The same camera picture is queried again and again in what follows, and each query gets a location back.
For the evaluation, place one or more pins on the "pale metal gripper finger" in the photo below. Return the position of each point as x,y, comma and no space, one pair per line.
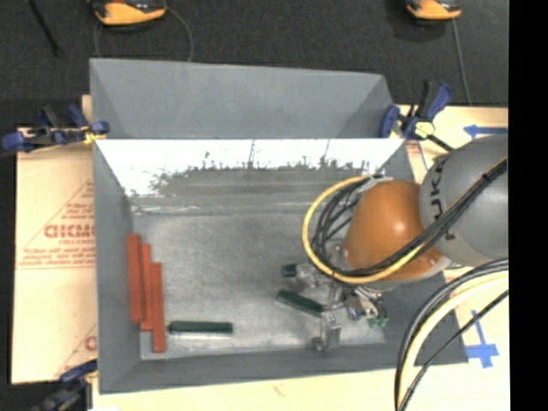
335,328
322,336

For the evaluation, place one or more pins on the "dark green flat block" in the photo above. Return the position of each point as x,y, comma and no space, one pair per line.
299,301
200,327

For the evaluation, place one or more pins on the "grey metal bin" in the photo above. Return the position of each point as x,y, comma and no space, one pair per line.
240,246

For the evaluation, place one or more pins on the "red-brown flat block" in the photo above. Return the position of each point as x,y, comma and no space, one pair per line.
134,278
147,289
157,311

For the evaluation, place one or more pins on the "brown cardboard board, red print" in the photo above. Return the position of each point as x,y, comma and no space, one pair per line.
51,298

